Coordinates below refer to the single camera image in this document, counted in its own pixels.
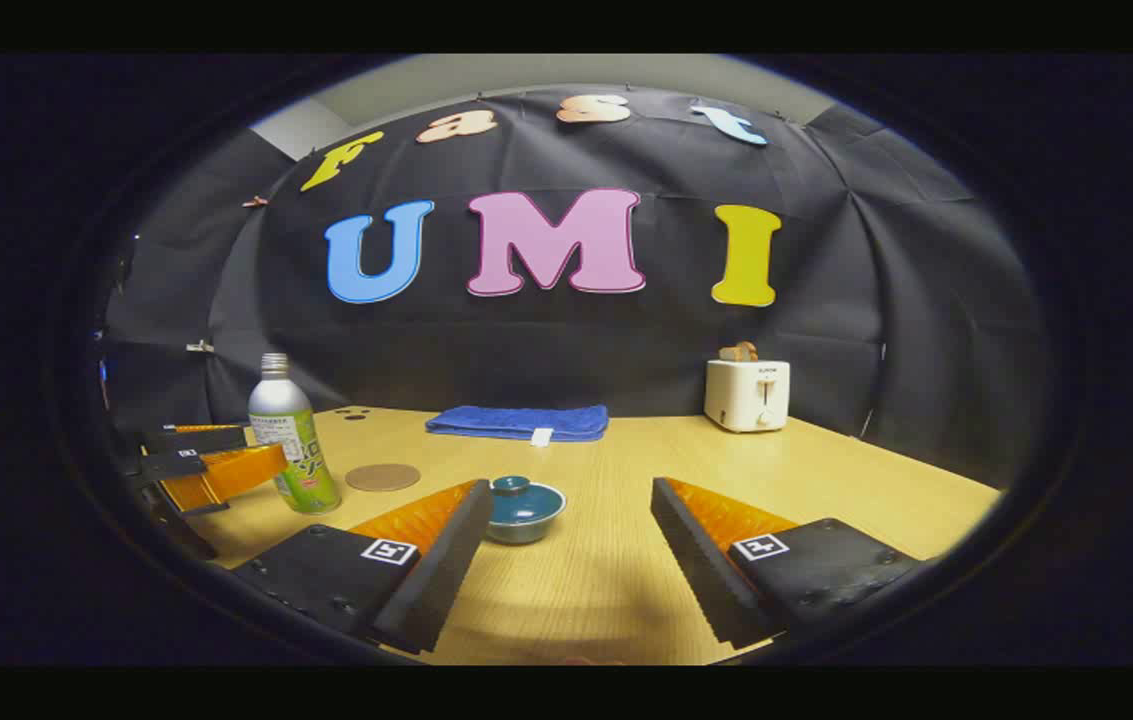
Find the bread slice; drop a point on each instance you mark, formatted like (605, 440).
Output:
(738, 352)

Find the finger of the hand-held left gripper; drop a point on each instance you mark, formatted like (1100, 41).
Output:
(226, 475)
(196, 440)

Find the teal teacup lid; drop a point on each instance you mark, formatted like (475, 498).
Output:
(516, 500)

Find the silver green water bottle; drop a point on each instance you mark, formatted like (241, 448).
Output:
(291, 440)

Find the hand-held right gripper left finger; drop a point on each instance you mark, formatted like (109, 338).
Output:
(441, 570)

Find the black backdrop cloth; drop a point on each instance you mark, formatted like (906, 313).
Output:
(546, 350)

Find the teal white teacup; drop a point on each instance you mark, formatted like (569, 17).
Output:
(526, 534)

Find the round brown coaster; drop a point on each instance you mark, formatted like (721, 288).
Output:
(383, 477)

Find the folded blue towel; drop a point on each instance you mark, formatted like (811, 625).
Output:
(516, 422)

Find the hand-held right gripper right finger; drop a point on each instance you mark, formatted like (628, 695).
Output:
(696, 565)

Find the white toaster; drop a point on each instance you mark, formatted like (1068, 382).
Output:
(741, 400)

